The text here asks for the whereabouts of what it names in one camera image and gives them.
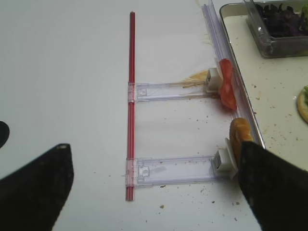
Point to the purple shredded cabbage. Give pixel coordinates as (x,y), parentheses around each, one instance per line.
(283,23)

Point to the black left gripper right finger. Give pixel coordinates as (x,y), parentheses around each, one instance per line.
(276,190)

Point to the clear long divider rail left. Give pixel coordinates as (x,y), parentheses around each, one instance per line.
(222,50)

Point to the white pusher block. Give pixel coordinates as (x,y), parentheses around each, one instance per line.
(224,163)
(213,80)

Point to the red plastic rail left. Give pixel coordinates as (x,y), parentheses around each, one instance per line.
(131,109)

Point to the clear plastic salad container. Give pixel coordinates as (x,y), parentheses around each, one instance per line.
(268,46)

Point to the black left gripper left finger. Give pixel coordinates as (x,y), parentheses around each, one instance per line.
(32,197)

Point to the green lettuce in container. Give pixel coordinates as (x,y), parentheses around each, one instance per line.
(304,11)

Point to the green lettuce on bun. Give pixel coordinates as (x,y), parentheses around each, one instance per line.
(305,95)

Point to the clear pusher track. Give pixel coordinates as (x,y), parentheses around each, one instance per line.
(145,92)
(148,172)

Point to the white pusher block lower left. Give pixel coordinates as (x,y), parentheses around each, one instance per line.
(224,163)

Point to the metal baking tray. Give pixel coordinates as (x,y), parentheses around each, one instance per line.
(273,86)

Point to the clear pusher track upper left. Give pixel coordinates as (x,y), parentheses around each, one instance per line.
(145,92)

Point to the clear pusher track lower left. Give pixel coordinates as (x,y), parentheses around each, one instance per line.
(148,172)

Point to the red tomato slice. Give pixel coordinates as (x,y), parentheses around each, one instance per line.
(226,90)

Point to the burger bun top half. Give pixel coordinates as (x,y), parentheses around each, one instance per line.
(239,131)

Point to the white pusher block upper left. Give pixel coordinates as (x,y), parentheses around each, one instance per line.
(213,80)

